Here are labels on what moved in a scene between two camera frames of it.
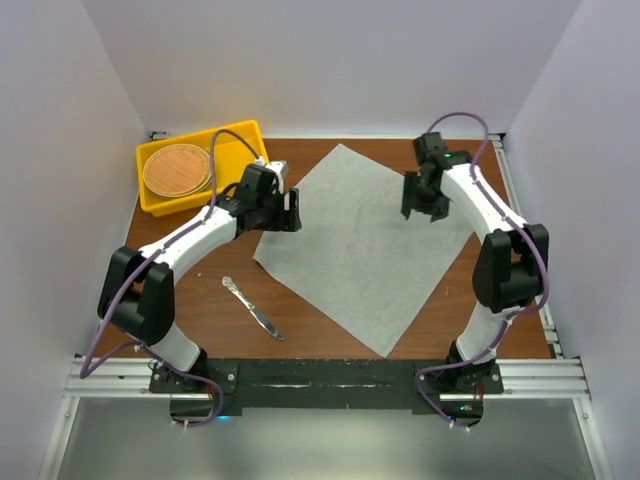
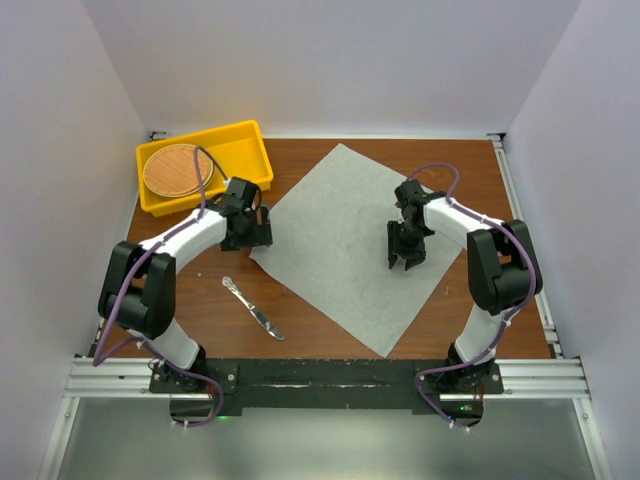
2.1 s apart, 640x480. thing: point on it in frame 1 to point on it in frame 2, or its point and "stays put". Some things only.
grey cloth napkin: x=375 y=269 stays put
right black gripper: x=437 y=210 to x=414 y=255
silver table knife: x=264 y=320 stays put
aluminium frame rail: x=524 y=380 stays put
